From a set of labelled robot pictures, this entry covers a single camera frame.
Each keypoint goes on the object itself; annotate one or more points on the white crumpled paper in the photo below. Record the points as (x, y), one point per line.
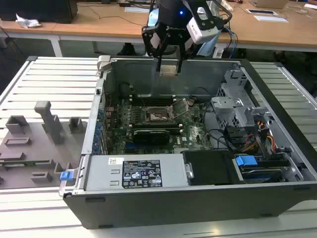
(27, 22)

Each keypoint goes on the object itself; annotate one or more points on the wooden desk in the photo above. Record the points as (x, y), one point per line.
(99, 27)

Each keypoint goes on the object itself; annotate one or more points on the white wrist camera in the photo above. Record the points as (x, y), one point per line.
(200, 32)

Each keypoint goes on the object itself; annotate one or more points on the white framed tablet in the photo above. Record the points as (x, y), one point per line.
(261, 11)

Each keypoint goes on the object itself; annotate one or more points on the black open PC case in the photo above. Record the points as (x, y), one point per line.
(173, 210)

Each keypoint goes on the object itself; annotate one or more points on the CPU socket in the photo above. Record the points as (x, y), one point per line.
(156, 116)

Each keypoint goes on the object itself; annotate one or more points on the green RAM stick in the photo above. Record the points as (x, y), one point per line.
(37, 162)

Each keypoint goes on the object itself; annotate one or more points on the hard disk in blue carrier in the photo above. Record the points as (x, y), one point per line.
(246, 162)

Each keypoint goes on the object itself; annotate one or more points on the black equipment box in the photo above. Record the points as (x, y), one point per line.
(37, 10)

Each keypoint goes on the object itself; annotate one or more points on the metal drive cage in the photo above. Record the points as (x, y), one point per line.
(227, 104)

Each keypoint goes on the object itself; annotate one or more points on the black office chair base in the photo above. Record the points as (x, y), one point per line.
(126, 49)

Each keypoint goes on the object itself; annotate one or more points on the green motherboard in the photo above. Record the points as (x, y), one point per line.
(190, 134)

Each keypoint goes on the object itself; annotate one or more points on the metal locking lever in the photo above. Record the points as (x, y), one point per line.
(142, 100)
(182, 113)

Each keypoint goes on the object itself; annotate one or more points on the black connector block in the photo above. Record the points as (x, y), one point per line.
(234, 135)

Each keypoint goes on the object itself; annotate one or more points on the black graphics card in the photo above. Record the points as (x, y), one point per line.
(151, 136)

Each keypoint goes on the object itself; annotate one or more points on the blue expansion slot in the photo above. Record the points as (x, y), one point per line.
(130, 148)

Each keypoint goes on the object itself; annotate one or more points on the grey parts rack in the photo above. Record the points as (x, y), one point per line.
(37, 148)

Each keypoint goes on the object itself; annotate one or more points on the blue case latch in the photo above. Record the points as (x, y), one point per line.
(66, 175)

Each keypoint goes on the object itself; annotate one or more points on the silver CPU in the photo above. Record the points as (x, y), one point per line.
(169, 70)

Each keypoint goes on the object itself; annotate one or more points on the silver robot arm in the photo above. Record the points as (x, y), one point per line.
(206, 47)

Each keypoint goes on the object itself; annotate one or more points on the white paper sheet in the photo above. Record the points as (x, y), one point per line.
(136, 10)
(271, 18)

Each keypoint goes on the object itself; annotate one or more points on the coin cell battery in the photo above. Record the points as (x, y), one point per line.
(191, 101)

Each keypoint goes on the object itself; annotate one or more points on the beige laptop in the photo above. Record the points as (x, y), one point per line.
(270, 3)

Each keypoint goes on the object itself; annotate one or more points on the black RAM slot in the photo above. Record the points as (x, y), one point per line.
(153, 98)
(153, 127)
(153, 124)
(153, 101)

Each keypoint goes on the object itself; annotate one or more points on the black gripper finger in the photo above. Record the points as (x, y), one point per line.
(180, 64)
(146, 39)

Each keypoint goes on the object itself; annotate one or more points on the grey case release latch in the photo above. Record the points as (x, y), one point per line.
(104, 62)

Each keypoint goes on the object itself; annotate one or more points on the white crumpled bag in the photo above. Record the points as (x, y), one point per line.
(228, 3)

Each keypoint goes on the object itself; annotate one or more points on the black cylindrical component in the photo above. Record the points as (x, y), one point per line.
(126, 89)

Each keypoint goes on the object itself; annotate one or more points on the silver power supply unit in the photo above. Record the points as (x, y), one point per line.
(99, 173)

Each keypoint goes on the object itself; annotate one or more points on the black plastic bay cover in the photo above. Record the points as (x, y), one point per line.
(210, 168)

